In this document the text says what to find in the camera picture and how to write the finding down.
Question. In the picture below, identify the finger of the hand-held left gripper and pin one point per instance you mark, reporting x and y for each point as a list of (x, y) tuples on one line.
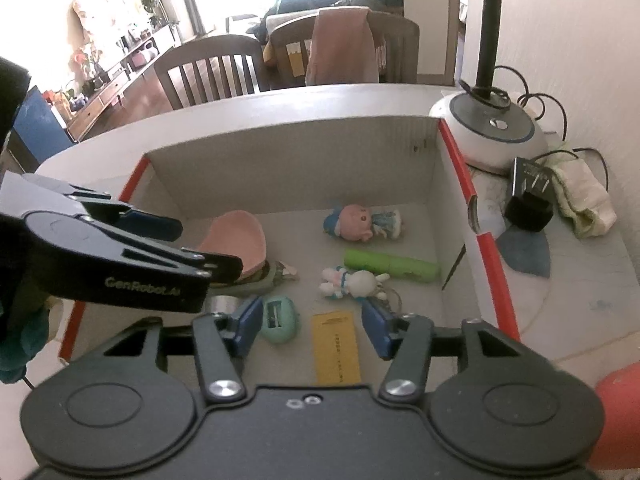
[(222, 266), (150, 225)]

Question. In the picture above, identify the pink-haired doll figurine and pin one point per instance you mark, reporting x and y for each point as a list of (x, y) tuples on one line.
[(360, 222)]

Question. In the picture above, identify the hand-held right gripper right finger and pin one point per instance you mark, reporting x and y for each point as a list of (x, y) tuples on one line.
[(378, 332)]

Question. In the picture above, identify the yellow card packet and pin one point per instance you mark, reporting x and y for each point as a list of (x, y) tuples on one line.
[(336, 347)]

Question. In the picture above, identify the black power adapter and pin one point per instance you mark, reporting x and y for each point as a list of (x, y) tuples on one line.
[(531, 200)]

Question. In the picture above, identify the cream folded cloth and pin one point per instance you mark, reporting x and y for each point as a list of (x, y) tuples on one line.
[(585, 195)]

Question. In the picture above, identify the coral red object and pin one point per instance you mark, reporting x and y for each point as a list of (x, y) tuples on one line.
[(620, 425)]

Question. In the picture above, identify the lime green tube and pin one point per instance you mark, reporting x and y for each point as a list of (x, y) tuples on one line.
[(390, 264)]

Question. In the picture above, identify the person's left hand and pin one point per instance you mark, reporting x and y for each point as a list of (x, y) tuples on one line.
[(22, 350)]

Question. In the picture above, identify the red cardboard box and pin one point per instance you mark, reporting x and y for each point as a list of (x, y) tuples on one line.
[(300, 160)]

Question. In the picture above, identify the pink cloth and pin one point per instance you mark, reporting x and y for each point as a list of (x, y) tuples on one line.
[(342, 45)]

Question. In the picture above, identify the silver cap white label bottle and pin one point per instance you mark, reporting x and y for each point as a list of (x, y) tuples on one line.
[(224, 305)]

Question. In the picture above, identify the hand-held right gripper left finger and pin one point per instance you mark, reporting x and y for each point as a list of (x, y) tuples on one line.
[(247, 329)]

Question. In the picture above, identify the wooden dining chair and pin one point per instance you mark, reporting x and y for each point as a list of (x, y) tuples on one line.
[(395, 45), (210, 72)]

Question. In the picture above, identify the wooden sideboard cabinet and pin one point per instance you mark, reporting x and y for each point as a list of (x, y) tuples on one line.
[(107, 95)]

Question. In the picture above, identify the white desk lamp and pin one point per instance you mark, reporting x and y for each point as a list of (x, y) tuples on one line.
[(492, 125)]

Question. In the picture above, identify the pink heart-shaped bowl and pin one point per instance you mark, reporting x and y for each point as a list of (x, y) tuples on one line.
[(232, 242)]

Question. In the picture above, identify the blue box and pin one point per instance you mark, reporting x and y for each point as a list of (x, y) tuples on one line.
[(42, 125)]

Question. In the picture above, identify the teal egg-shaped digital device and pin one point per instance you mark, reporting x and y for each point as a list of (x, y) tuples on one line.
[(281, 320)]

